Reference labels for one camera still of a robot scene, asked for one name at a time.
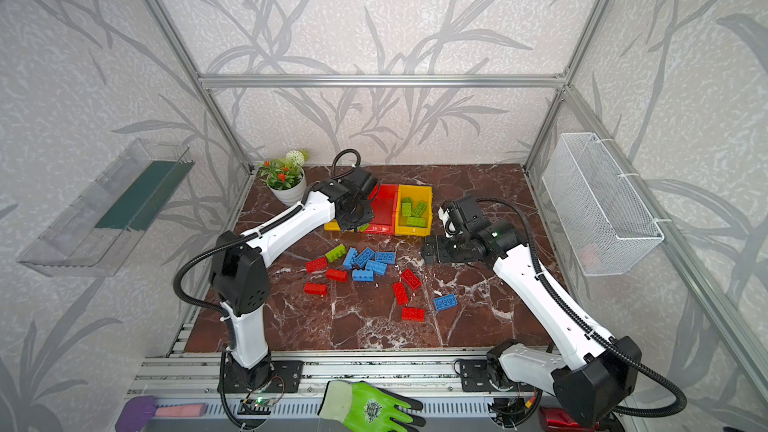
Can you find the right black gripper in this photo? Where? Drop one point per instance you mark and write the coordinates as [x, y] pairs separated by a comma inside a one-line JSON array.
[[440, 249]]

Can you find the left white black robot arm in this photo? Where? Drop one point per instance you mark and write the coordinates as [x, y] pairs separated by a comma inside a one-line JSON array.
[[239, 263]]

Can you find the white wire mesh basket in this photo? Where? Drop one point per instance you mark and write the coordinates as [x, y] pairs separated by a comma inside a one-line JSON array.
[[607, 224]]

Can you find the left yellow plastic bin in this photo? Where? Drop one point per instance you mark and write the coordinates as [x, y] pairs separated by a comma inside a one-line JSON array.
[[333, 226]]

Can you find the red lego brick bottom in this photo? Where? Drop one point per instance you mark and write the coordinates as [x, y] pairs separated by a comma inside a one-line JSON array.
[[413, 314]]

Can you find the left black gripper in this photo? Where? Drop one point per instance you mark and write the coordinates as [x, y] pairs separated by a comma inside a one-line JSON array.
[[359, 214]]

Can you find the red metallic tool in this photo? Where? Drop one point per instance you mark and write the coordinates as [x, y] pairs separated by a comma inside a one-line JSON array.
[[553, 419]]

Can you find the right yellow plastic bin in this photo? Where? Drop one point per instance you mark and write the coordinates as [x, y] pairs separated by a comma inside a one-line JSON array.
[[416, 193]]

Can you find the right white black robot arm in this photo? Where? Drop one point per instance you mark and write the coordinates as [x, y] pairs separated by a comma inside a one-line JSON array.
[[592, 372]]

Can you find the potted plant white pot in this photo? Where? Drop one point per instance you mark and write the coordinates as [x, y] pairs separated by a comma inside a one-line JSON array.
[[285, 176]]

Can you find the red lego brick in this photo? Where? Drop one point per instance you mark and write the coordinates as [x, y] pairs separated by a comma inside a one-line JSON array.
[[317, 265], [337, 275], [413, 314], [316, 289], [411, 279], [400, 293]]

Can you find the red plastic bin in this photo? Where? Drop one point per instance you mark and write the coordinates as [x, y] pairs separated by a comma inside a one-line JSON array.
[[384, 201]]

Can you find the blue lego brick centre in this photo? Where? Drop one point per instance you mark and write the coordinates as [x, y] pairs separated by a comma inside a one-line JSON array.
[[376, 267]]

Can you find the blue lego brick far right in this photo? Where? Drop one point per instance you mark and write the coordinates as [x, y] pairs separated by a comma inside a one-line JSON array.
[[446, 302]]

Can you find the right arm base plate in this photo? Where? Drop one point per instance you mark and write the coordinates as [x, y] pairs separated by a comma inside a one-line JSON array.
[[474, 375]]

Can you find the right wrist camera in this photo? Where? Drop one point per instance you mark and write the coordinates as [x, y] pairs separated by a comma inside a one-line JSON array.
[[444, 214]]

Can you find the blue lego brick lower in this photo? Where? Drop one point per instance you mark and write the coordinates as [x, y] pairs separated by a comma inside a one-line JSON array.
[[361, 275]]

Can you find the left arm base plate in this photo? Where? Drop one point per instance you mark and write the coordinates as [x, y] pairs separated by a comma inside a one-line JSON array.
[[266, 377]]

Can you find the blue lego brick tilted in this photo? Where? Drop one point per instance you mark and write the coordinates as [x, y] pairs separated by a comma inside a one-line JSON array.
[[362, 258]]

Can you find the yellow plastic bin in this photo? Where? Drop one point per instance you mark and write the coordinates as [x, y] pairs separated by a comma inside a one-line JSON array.
[[416, 193], [333, 226]]

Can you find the blue lego brick leftmost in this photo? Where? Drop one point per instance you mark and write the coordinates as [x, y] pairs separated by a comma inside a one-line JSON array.
[[349, 260]]

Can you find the blue lego brick upper right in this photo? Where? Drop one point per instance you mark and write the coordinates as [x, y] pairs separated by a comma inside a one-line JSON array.
[[385, 257]]

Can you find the clear acrylic wall shelf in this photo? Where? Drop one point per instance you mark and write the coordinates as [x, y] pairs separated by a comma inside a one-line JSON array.
[[94, 236]]

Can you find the green work glove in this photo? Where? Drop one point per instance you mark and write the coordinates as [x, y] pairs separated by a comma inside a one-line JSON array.
[[361, 407]]

